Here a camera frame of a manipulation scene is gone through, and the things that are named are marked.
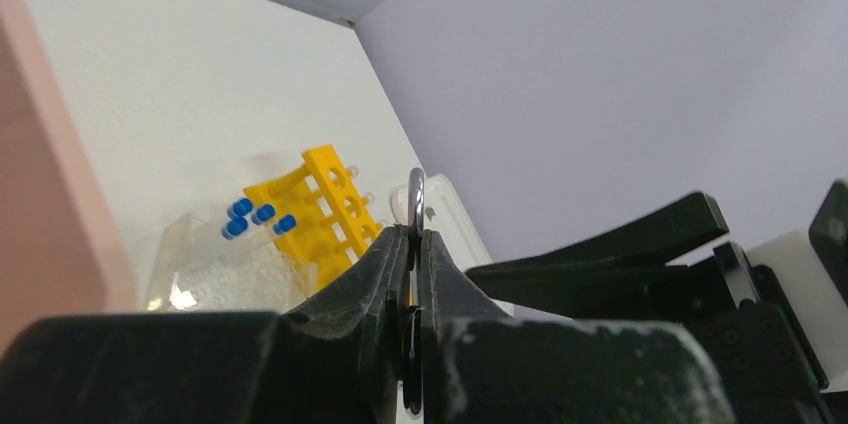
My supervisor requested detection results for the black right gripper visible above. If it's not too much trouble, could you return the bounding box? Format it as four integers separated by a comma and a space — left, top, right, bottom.
466, 179, 847, 423

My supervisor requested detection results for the yellow test tube rack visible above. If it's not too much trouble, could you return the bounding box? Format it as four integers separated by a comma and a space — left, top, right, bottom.
244, 145, 385, 295

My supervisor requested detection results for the blue capped tube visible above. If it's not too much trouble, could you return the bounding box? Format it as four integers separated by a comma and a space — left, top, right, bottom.
220, 216, 249, 240
251, 204, 276, 226
227, 197, 254, 219
272, 214, 297, 236

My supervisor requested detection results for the white plastic tray lid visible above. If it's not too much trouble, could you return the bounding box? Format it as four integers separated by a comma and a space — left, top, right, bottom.
424, 174, 493, 271

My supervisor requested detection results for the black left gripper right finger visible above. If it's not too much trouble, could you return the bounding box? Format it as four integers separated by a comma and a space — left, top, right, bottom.
418, 231, 736, 423

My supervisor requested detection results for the pink plastic bin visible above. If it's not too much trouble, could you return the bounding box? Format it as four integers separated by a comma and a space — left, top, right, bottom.
1, 0, 138, 349

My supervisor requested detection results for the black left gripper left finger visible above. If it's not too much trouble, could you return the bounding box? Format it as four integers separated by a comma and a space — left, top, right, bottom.
1, 226, 410, 423

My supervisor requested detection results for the clear plastic tube box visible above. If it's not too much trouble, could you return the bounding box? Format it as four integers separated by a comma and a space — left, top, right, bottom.
143, 214, 318, 313

